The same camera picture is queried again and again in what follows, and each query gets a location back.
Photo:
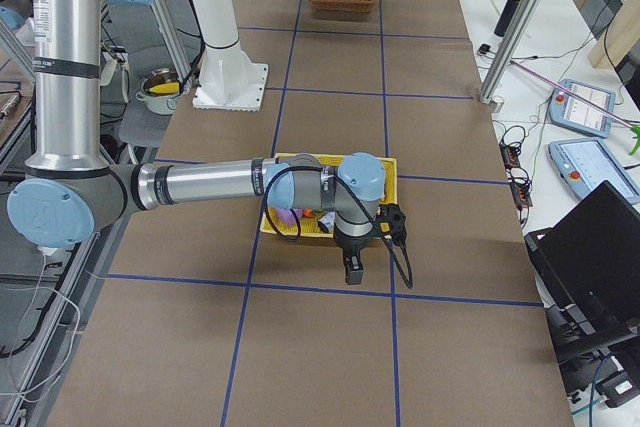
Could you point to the blue teach pendant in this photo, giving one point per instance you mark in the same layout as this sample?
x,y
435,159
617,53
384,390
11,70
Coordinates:
x,y
584,164
567,112

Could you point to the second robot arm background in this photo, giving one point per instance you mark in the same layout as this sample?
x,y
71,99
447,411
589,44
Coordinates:
x,y
15,13

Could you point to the lower blue teach pendant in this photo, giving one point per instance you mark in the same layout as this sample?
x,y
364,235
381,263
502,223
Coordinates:
x,y
584,164

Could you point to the upper blue teach pendant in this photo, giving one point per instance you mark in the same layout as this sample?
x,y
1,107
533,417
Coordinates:
x,y
567,112

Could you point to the white enamel pot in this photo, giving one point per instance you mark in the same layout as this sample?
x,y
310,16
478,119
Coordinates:
x,y
159,91

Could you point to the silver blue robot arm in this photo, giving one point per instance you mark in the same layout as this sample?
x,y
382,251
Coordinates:
x,y
70,191

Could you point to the small black adapter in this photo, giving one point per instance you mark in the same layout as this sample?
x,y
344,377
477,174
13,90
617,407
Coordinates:
x,y
484,49

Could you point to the black labelled can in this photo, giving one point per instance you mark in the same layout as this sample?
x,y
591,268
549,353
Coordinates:
x,y
326,222

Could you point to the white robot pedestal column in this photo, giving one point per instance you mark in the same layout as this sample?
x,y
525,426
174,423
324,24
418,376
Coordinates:
x,y
228,78

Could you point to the yellow plastic basket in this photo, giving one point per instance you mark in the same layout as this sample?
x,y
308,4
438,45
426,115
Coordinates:
x,y
310,225

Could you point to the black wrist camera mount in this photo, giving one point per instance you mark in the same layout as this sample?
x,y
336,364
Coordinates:
x,y
391,222

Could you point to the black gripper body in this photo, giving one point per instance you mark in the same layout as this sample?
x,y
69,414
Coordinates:
x,y
351,246

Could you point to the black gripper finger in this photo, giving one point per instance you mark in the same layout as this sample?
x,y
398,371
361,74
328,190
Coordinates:
x,y
353,270

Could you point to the pink rod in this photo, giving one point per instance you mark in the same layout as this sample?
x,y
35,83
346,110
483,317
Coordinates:
x,y
615,118

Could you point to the purple foam cube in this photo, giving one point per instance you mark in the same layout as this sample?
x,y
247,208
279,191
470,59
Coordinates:
x,y
287,217

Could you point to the aluminium profile post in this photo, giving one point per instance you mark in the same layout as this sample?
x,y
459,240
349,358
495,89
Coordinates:
x,y
513,35

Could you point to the black water bottle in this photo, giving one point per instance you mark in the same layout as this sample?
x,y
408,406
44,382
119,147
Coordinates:
x,y
506,17

